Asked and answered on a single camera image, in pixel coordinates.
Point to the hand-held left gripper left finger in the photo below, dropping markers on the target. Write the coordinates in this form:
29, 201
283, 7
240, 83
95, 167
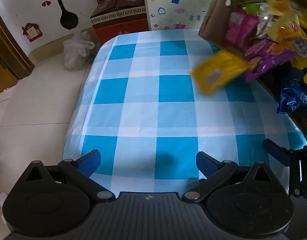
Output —
89, 162

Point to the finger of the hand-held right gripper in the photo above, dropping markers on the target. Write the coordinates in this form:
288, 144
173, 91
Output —
276, 152

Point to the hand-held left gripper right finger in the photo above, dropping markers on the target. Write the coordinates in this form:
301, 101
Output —
206, 162

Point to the purple snack packet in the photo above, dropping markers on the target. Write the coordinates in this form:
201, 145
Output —
268, 55

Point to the pink snack packet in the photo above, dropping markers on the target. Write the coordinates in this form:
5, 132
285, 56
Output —
239, 30

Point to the silver foil snack packet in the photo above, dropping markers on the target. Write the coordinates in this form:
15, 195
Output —
264, 22

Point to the blue foil snack packet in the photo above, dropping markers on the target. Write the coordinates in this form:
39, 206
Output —
293, 97

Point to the blue checked tablecloth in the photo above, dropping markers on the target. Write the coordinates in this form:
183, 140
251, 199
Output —
143, 92

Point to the white plastic bag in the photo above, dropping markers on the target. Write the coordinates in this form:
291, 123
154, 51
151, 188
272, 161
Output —
76, 52

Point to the brown wooden door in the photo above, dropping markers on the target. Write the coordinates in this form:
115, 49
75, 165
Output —
3, 75

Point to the brown patterned cardboard box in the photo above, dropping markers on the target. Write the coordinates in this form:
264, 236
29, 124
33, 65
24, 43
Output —
118, 22

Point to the green snack packet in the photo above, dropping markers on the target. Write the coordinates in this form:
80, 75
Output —
251, 8

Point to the cream cabinet with stickers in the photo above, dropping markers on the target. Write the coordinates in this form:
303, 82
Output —
168, 10

